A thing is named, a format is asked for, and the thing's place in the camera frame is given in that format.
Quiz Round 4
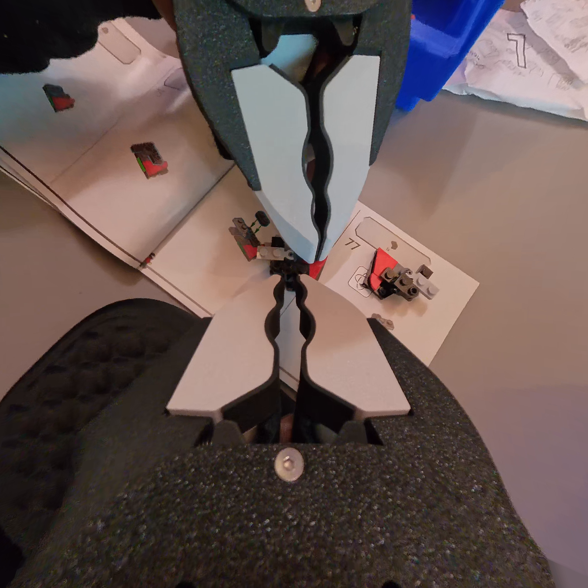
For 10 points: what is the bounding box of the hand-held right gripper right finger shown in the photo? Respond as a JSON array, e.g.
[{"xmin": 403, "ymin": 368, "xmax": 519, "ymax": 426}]
[{"xmin": 296, "ymin": 275, "xmax": 412, "ymax": 421}]

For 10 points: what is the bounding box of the white instruction booklet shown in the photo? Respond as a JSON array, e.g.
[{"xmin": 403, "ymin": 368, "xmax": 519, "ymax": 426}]
[{"xmin": 0, "ymin": 18, "xmax": 322, "ymax": 322}]

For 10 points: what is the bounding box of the red black toy brick assembly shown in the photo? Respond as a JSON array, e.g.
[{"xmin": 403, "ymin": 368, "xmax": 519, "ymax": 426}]
[
  {"xmin": 365, "ymin": 247, "xmax": 441, "ymax": 301},
  {"xmin": 256, "ymin": 236, "xmax": 328, "ymax": 289}
]

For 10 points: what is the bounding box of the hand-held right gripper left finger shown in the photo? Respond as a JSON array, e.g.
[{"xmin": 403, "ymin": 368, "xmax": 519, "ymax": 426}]
[{"xmin": 165, "ymin": 275, "xmax": 285, "ymax": 421}]

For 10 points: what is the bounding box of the white instruction sheet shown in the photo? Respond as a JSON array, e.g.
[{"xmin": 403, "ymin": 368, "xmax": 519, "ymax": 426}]
[{"xmin": 322, "ymin": 201, "xmax": 480, "ymax": 367}]

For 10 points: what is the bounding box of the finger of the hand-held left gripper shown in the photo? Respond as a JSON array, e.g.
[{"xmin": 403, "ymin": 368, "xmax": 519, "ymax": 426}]
[
  {"xmin": 316, "ymin": 55, "xmax": 382, "ymax": 265},
  {"xmin": 231, "ymin": 63, "xmax": 324, "ymax": 262}
]

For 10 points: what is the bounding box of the blue plastic bin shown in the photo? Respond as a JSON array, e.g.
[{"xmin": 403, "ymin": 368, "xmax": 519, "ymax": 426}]
[{"xmin": 395, "ymin": 0, "xmax": 506, "ymax": 111}]

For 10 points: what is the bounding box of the crumpled white paper bag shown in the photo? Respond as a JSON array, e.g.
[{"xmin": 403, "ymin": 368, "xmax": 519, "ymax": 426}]
[{"xmin": 443, "ymin": 0, "xmax": 588, "ymax": 121}]

